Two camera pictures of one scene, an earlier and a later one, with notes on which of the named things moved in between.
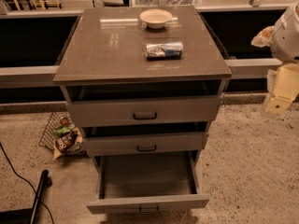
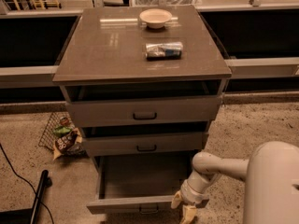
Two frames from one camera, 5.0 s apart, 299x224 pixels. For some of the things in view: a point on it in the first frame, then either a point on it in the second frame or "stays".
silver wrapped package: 170,50 stays
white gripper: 286,42 to 193,198
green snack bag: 62,131 stays
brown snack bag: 70,145 stays
